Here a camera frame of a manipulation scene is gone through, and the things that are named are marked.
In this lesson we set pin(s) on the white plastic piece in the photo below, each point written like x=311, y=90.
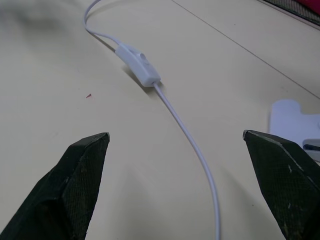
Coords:
x=290, y=120

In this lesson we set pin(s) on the small red scrap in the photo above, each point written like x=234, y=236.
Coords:
x=89, y=95

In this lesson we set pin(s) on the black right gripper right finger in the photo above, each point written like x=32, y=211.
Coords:
x=282, y=185

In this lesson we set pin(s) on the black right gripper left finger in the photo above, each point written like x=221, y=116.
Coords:
x=62, y=190

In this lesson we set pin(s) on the dark mat with red object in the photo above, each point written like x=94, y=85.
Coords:
x=300, y=8

